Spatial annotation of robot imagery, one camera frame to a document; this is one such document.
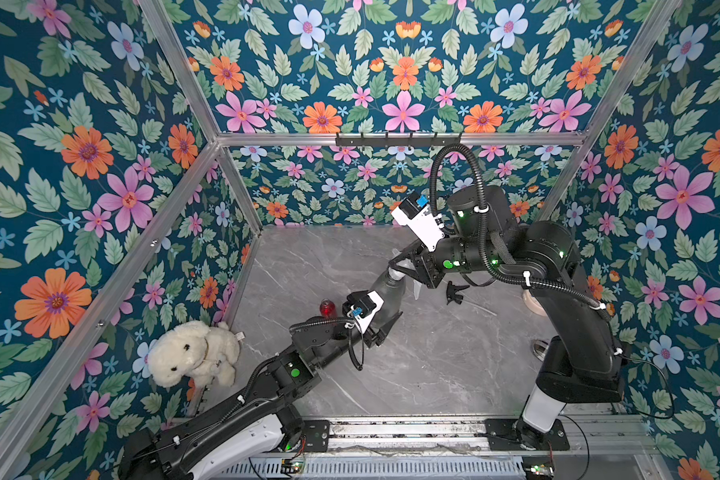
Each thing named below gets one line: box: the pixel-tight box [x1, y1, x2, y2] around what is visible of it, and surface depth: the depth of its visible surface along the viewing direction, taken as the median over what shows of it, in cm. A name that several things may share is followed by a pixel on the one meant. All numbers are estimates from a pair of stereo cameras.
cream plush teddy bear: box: [148, 320, 245, 388], surface depth 74 cm
